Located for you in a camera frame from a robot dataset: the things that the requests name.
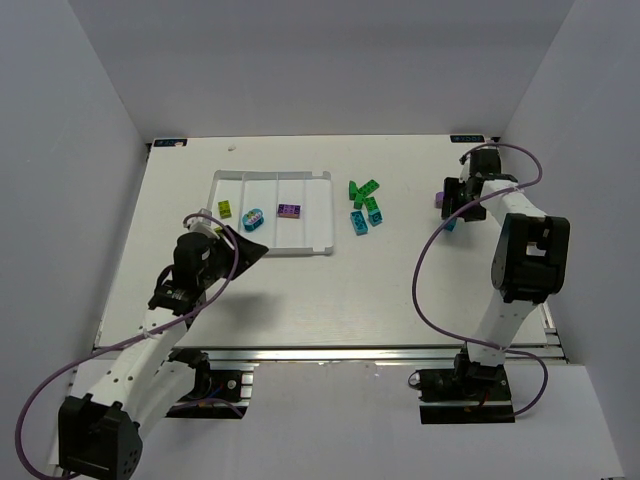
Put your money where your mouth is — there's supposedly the purple green teal lego stack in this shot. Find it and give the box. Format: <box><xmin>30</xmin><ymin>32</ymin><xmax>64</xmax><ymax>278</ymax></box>
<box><xmin>444</xmin><ymin>219</ymin><xmax>457</xmax><ymax>232</ymax></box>

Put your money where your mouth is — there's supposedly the teal oval flower lego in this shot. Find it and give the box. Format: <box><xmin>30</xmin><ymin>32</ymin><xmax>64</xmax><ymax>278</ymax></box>
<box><xmin>242</xmin><ymin>208</ymin><xmax>264</xmax><ymax>232</ymax></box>

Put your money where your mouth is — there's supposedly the lime green lego brick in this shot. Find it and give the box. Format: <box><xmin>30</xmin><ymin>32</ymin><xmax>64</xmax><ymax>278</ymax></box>
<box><xmin>218</xmin><ymin>200</ymin><xmax>232</xmax><ymax>219</ymax></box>

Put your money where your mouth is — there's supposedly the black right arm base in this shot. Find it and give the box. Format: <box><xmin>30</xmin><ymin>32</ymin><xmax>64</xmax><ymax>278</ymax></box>
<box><xmin>407</xmin><ymin>352</ymin><xmax>515</xmax><ymax>425</ymax></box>

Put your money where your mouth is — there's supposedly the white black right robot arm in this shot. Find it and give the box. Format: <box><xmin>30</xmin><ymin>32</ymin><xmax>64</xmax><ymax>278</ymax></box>
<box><xmin>441</xmin><ymin>145</ymin><xmax>570</xmax><ymax>369</ymax></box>

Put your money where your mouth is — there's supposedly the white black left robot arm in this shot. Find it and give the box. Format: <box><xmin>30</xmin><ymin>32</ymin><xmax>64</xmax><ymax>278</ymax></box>
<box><xmin>58</xmin><ymin>227</ymin><xmax>269</xmax><ymax>479</ymax></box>

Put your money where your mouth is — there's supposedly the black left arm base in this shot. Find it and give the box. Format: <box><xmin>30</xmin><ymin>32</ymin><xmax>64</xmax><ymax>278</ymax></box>
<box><xmin>166</xmin><ymin>349</ymin><xmax>253</xmax><ymax>420</ymax></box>

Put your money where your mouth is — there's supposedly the purple arch lego brick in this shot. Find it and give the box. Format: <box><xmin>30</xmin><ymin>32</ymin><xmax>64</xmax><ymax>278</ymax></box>
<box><xmin>434</xmin><ymin>191</ymin><xmax>444</xmax><ymax>209</ymax></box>

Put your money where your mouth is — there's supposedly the black corner label right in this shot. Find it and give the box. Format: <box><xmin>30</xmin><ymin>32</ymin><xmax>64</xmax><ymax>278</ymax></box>
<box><xmin>449</xmin><ymin>134</ymin><xmax>485</xmax><ymax>144</ymax></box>

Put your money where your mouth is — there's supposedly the black corner label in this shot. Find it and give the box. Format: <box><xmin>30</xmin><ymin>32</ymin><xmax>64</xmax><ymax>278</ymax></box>
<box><xmin>449</xmin><ymin>134</ymin><xmax>485</xmax><ymax>144</ymax></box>
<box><xmin>153</xmin><ymin>138</ymin><xmax>188</xmax><ymax>148</ymax></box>

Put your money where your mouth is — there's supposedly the white divided sorting tray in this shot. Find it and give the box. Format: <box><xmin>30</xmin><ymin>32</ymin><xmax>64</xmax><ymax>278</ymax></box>
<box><xmin>206</xmin><ymin>170</ymin><xmax>335</xmax><ymax>256</ymax></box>

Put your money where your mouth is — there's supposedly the green lego brick upper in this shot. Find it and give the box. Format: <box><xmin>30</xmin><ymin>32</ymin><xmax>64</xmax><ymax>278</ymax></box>
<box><xmin>359</xmin><ymin>179</ymin><xmax>380</xmax><ymax>197</ymax></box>

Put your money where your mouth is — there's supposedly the teal small lego brick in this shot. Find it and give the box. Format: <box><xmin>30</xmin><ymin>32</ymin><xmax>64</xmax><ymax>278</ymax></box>
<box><xmin>368</xmin><ymin>209</ymin><xmax>383</xmax><ymax>226</ymax></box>

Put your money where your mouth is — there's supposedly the green lego brick lower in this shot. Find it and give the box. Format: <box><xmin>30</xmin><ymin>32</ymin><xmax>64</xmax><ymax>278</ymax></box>
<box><xmin>353</xmin><ymin>193</ymin><xmax>379</xmax><ymax>211</ymax></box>

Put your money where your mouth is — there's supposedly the teal long lego brick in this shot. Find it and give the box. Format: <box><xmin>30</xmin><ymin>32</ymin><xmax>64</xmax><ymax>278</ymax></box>
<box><xmin>350</xmin><ymin>210</ymin><xmax>368</xmax><ymax>236</ymax></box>

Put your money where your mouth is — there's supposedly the green slanted lego brick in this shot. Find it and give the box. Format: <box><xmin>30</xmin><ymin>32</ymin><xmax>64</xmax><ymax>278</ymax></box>
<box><xmin>348</xmin><ymin>180</ymin><xmax>359</xmax><ymax>201</ymax></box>

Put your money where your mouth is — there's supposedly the black corner label left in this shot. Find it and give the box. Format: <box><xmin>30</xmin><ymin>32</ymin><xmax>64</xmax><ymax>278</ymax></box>
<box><xmin>153</xmin><ymin>138</ymin><xmax>188</xmax><ymax>148</ymax></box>

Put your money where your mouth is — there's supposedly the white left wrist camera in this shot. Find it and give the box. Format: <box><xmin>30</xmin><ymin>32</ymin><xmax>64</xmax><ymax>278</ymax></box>
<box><xmin>185</xmin><ymin>208</ymin><xmax>217</xmax><ymax>238</ymax></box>

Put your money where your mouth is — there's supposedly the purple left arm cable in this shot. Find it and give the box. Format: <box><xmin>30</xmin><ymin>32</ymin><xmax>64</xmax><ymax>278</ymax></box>
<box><xmin>13</xmin><ymin>213</ymin><xmax>240</xmax><ymax>480</ymax></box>

